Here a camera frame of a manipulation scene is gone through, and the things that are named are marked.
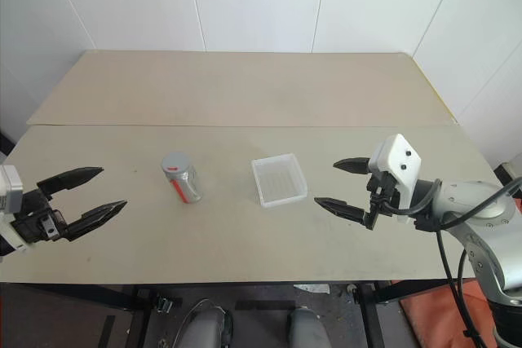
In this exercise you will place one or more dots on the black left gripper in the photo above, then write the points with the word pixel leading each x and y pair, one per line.
pixel 34 223

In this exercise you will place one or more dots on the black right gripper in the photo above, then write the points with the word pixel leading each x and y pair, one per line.
pixel 383 193

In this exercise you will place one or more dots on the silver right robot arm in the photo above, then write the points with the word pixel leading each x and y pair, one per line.
pixel 469 201

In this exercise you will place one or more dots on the clear plastic tray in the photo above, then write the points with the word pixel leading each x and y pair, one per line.
pixel 279 181

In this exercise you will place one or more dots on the grey plastic shaker lid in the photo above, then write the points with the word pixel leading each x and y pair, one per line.
pixel 176 162

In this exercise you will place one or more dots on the silver and red can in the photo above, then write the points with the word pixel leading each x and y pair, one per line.
pixel 187 187

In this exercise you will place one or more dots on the crumpled white paper scrap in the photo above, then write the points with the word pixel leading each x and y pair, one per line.
pixel 312 288

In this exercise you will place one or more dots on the grey right robot leg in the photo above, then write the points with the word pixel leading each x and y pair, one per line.
pixel 306 327

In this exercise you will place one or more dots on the grey robot leg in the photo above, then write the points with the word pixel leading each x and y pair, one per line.
pixel 208 327
pixel 306 327

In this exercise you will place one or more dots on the orange floor mat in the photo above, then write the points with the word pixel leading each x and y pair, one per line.
pixel 432 311

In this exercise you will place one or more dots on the grey left robot leg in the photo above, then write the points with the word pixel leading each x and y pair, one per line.
pixel 208 327

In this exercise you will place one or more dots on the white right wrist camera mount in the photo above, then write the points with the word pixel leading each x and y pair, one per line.
pixel 397 160

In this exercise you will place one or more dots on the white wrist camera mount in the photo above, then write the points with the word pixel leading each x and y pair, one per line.
pixel 397 160
pixel 9 191

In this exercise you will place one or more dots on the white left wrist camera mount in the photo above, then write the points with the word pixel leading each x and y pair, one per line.
pixel 9 191

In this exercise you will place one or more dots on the dark object by wall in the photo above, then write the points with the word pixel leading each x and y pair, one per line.
pixel 3 142

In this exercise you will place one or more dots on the black metal table frame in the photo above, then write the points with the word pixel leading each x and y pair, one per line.
pixel 122 299

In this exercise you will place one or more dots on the small metal bracket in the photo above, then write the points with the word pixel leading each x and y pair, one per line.
pixel 166 305

